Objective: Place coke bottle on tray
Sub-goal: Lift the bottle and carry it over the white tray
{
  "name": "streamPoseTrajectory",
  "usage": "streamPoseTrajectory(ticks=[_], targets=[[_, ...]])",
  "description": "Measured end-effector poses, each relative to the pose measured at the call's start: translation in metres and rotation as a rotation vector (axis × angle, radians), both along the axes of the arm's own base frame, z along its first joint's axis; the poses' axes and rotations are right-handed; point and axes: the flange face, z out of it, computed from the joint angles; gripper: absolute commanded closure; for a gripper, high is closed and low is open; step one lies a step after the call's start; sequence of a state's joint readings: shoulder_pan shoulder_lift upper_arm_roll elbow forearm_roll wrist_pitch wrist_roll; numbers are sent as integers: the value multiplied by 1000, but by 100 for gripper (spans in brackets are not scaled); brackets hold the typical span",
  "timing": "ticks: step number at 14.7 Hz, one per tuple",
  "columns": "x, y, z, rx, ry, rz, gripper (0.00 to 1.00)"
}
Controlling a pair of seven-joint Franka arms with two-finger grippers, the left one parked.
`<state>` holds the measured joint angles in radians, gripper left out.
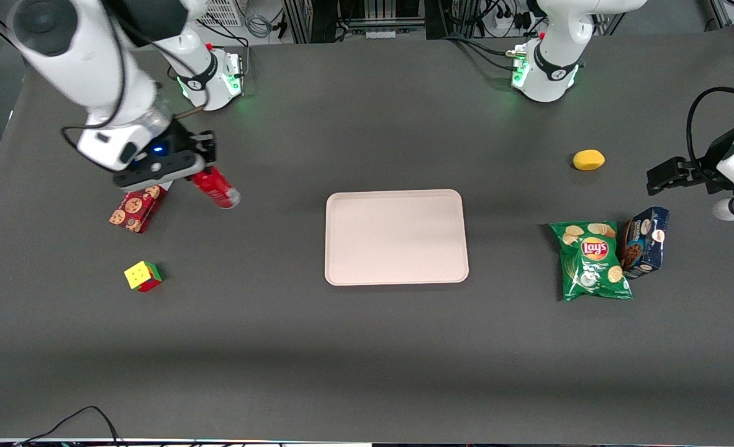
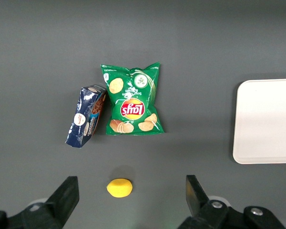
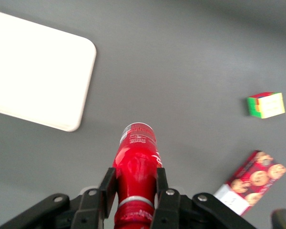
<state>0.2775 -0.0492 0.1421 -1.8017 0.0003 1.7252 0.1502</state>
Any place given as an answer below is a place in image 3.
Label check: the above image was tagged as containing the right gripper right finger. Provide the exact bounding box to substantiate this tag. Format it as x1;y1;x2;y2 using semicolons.
150;167;182;229

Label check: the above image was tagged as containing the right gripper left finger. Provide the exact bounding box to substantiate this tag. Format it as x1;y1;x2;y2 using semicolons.
71;167;117;229

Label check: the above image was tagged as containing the red coke bottle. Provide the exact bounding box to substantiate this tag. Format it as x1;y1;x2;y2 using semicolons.
112;122;163;229

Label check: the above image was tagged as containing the white rectangular tray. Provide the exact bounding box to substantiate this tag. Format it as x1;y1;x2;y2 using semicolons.
0;9;97;132

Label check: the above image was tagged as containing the red Walkers cookie box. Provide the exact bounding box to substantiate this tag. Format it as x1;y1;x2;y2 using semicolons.
213;149;286;217

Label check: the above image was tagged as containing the multicoloured puzzle cube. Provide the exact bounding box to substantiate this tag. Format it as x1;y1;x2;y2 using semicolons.
246;92;286;119

